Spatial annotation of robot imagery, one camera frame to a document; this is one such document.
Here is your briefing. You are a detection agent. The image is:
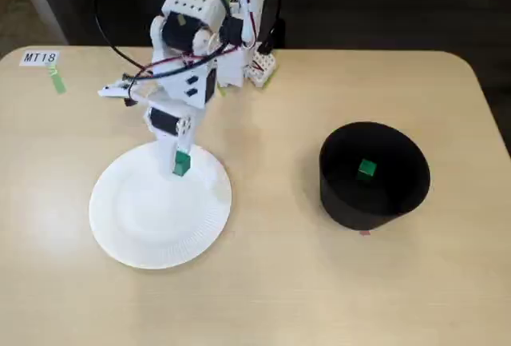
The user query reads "grey white furniture leg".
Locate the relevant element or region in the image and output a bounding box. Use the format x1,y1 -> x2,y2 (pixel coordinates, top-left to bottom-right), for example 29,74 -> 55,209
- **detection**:
10,0 -> 69,46

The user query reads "white paper plate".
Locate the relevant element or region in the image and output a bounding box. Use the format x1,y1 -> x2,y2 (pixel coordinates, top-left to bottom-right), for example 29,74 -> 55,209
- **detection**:
88,139 -> 233,271

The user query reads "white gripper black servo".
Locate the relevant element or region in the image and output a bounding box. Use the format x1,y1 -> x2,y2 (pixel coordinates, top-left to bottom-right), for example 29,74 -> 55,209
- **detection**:
137,92 -> 200,177

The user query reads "white MT18 label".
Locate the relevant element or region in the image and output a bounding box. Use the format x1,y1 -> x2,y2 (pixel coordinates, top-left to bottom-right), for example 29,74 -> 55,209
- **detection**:
18,49 -> 60,68

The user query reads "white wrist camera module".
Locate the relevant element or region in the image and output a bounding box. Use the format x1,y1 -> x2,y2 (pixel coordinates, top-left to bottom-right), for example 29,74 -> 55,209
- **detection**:
97,79 -> 140,108

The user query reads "green cube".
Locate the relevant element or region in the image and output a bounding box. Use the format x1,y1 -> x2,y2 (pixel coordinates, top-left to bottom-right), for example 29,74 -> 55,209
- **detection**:
172,150 -> 192,177
356,158 -> 378,182

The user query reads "black round pot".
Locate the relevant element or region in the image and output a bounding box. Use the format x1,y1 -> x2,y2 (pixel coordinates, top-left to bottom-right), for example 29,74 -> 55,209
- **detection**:
318,121 -> 432,233

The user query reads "green tape strip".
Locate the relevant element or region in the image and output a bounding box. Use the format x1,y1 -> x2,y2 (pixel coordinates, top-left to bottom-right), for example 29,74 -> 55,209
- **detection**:
46,64 -> 67,96

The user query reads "long black cable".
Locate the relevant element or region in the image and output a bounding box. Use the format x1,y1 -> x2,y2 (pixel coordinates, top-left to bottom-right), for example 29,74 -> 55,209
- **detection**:
92,0 -> 155,74

